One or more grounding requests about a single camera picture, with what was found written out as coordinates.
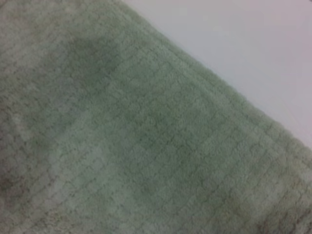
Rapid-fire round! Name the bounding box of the green ribbed towel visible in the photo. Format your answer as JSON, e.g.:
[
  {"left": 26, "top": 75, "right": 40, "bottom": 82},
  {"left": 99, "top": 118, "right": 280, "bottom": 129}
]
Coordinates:
[{"left": 0, "top": 0, "right": 312, "bottom": 234}]

